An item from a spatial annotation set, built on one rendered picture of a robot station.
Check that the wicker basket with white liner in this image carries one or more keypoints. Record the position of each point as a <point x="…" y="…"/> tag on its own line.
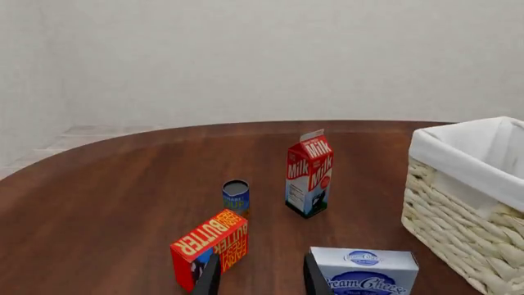
<point x="462" y="202"/>

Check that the blue soup tin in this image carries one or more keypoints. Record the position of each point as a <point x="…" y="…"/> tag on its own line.
<point x="236" y="198"/>

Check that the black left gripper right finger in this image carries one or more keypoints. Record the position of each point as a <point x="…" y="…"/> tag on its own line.
<point x="314" y="279"/>

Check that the red butter box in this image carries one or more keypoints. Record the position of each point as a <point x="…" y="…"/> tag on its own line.
<point x="204" y="242"/>

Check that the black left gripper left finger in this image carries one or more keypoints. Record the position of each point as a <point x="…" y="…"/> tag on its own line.
<point x="210" y="280"/>

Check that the red and white milk carton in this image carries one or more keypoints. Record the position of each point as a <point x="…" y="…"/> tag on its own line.
<point x="308" y="181"/>

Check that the blue cream cheese box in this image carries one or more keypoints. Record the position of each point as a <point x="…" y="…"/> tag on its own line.
<point x="364" y="270"/>

